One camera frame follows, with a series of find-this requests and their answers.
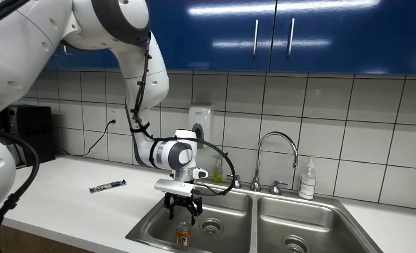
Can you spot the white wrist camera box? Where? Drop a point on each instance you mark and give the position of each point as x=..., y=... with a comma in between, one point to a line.
x=174, y=187

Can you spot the chrome faucet handle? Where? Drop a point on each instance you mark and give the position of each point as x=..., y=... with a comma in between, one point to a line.
x=275, y=189
x=235, y=179

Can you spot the left chrome faucet handle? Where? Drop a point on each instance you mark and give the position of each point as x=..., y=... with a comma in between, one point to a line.
x=235, y=179

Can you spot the stainless steel double sink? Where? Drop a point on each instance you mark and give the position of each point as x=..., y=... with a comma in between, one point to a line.
x=257, y=223

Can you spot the chrome gooseneck faucet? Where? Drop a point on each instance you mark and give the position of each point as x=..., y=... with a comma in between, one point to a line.
x=281, y=166

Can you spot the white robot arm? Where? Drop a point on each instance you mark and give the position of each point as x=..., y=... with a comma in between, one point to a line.
x=29, y=33

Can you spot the silver cabinet handle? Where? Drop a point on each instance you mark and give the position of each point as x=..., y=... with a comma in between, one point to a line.
x=291, y=37
x=254, y=38

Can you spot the white wall soap dispenser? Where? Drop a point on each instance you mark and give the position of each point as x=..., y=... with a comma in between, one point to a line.
x=199, y=121

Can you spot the blue upper cabinets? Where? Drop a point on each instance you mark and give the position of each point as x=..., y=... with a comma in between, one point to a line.
x=354, y=37

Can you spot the green dish soap bottle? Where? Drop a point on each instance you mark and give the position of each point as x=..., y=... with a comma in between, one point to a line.
x=216, y=173

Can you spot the right chrome faucet handle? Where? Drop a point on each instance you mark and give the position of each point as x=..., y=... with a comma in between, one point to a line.
x=275, y=189

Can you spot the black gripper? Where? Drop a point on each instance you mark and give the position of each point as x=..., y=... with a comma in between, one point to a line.
x=191, y=204

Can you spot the black microwave oven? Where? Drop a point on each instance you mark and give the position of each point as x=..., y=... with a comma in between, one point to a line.
x=34, y=126

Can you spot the clear pump soap bottle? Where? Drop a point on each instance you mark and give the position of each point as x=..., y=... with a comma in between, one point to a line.
x=308, y=180

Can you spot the orange drink can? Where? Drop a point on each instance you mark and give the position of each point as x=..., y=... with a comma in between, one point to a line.
x=183, y=234

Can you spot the black marker pen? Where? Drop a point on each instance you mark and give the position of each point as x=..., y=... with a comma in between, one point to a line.
x=107, y=186

